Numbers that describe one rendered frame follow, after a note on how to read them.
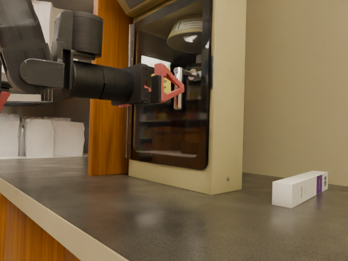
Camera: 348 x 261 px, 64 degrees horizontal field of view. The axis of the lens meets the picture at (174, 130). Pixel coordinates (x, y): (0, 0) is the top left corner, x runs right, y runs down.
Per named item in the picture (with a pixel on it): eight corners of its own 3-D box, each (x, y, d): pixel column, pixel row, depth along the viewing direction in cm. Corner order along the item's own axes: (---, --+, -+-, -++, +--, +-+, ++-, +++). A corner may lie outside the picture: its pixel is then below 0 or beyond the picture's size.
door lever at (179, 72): (196, 111, 61) (188, 111, 63) (197, 68, 61) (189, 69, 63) (178, 109, 57) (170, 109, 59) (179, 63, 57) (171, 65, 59)
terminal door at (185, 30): (129, 159, 81) (133, 24, 82) (207, 171, 58) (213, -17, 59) (127, 159, 81) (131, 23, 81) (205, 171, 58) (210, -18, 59)
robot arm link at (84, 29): (13, 85, 43) (18, 83, 36) (15, 9, 42) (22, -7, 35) (89, 92, 50) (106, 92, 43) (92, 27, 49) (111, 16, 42)
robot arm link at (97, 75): (53, 95, 44) (66, 96, 40) (55, 52, 44) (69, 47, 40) (93, 99, 49) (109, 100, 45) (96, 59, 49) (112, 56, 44)
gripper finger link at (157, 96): (167, 74, 56) (127, 67, 50) (192, 68, 51) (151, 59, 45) (167, 107, 56) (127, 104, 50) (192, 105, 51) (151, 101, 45)
